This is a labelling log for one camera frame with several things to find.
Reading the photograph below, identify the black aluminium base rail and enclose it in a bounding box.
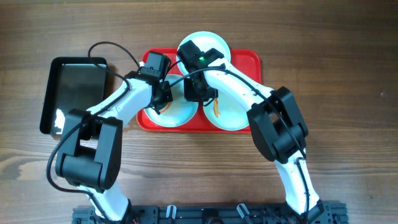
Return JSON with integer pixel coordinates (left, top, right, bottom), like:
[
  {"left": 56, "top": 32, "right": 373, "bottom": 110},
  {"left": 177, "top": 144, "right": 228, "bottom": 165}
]
[{"left": 72, "top": 202, "right": 348, "bottom": 224}]

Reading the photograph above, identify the green orange sponge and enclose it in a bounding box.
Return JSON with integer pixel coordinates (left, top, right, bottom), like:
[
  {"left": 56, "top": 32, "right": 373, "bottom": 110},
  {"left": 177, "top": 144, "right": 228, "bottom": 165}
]
[{"left": 159, "top": 103, "right": 171, "bottom": 113}]

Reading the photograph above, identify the white plate top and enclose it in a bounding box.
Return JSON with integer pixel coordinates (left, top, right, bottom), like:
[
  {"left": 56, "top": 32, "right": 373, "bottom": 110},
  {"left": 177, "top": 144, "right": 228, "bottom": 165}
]
[{"left": 177, "top": 31, "right": 231, "bottom": 62}]

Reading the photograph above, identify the black rectangular water tray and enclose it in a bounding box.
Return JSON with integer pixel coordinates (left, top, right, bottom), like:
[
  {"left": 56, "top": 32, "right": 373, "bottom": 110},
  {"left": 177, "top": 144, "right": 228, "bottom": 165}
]
[{"left": 39, "top": 57, "right": 108, "bottom": 135}]

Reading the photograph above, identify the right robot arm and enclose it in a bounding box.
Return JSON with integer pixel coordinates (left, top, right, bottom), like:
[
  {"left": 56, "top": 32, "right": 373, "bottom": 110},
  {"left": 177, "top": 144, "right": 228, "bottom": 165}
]
[{"left": 177, "top": 40, "right": 322, "bottom": 223}]

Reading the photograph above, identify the red plastic tray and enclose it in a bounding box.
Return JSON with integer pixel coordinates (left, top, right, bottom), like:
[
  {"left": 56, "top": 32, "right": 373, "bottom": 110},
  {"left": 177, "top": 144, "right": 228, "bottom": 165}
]
[{"left": 136, "top": 48, "right": 262, "bottom": 134}]

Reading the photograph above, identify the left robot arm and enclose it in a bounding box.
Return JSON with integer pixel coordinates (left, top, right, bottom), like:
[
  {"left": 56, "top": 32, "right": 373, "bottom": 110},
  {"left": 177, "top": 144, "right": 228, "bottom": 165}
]
[{"left": 47, "top": 52, "right": 172, "bottom": 223}]

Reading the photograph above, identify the white plate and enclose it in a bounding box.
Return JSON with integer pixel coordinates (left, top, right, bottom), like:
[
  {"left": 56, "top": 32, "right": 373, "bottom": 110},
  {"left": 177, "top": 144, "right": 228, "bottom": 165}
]
[
  {"left": 203, "top": 91, "right": 249, "bottom": 131},
  {"left": 144, "top": 81, "right": 198, "bottom": 128},
  {"left": 177, "top": 31, "right": 231, "bottom": 62}
]

